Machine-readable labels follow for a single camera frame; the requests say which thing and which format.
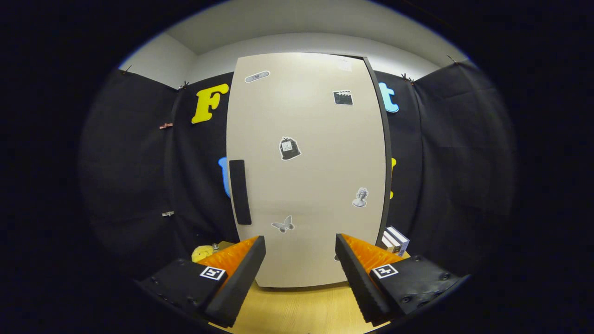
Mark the black backdrop cloth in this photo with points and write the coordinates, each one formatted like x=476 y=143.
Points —
x=125 y=162

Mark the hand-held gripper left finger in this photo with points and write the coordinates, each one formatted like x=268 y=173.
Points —
x=241 y=283

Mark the black cloth clip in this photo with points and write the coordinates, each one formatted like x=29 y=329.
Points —
x=125 y=70
x=184 y=85
x=452 y=59
x=407 y=78

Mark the beige cabinet door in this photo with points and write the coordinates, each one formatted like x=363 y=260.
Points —
x=315 y=185

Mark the grey cabinet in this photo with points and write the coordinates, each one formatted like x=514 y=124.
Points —
x=388 y=153

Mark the yellow plush toy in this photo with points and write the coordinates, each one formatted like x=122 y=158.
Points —
x=202 y=254

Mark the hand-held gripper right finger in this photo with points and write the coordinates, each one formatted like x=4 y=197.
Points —
x=359 y=283

